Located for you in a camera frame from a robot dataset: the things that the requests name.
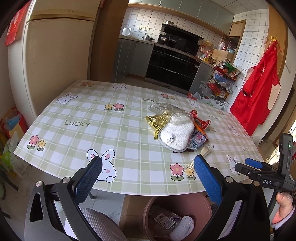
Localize orange snack wrapper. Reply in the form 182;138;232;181
193;121;206;136

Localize white sponge pad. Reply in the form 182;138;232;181
158;114;195;153

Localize clear plastic bag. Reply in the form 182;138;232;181
148;103;193;123

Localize gold foil wrapper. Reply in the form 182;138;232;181
145;113;171;140

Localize brown plastic trash bin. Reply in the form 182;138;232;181
139;193;212;240

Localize grey kitchen base cabinets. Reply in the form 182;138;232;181
112;35;154;82

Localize person's right hand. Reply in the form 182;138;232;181
271;192;295;225

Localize wooden chopsticks pair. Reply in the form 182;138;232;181
188;148;210;168

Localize white foam net sleeve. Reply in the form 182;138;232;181
169;216;195;241

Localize grey striped chair cushion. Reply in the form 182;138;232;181
80;207;128;241

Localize pink blue printed wrapper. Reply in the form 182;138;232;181
187;129;207;150

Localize crumpled red wrapper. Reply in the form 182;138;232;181
190;109;211;131

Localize white plastic bag on floor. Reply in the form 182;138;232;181
197;99;227;110

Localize red hanging apron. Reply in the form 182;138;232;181
230;40;281;136

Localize green plaid bunny tablecloth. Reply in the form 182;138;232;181
15;80;262;196

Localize black oven stove unit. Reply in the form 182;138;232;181
145;24;203;93

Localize beige refrigerator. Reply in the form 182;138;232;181
8;0;100;126

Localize white electric kettle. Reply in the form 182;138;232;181
122;27;132;37

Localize red paper on fridge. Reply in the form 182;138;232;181
4;1;31;46

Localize black wire storage rack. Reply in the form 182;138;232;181
200;59;242;103

